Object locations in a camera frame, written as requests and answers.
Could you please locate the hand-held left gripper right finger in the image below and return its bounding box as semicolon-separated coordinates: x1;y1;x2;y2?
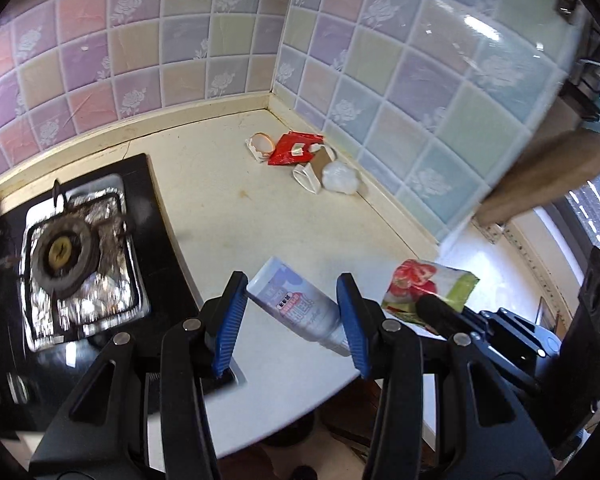
336;272;556;480

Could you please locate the black glass gas stove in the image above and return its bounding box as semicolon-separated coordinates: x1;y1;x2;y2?
0;154;207;433

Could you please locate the gas burner with pan support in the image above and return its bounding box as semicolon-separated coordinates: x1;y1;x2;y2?
20;180;137;307

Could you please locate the white squeeze tube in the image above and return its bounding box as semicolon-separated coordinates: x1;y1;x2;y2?
246;256;354;357

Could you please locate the broken eggshell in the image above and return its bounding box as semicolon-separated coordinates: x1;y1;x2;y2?
245;132;277;164

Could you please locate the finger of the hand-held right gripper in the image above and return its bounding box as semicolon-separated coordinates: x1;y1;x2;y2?
415;295;474;339
472;307;556;391

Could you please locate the red snack wrapper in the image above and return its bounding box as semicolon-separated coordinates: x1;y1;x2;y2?
267;131;325;166

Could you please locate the window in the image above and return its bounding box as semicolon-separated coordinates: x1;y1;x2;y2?
562;170;600;252

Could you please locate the wooden cutting board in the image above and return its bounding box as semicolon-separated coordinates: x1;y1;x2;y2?
472;127;600;229

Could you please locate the strawberry printed snack packet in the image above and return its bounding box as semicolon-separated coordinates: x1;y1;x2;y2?
381;259;480;329

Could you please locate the crushed white paper cup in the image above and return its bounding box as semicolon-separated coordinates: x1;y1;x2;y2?
292;162;324;195

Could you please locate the clear plastic bag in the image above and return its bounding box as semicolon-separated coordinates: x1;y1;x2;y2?
321;160;361;196

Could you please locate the brown cardboard piece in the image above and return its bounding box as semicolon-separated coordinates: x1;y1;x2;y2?
310;145;339;177

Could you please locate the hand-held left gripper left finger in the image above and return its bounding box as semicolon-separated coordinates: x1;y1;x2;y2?
27;271;251;480

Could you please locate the aluminium foil burner liner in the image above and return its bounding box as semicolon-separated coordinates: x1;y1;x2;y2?
22;174;152;352

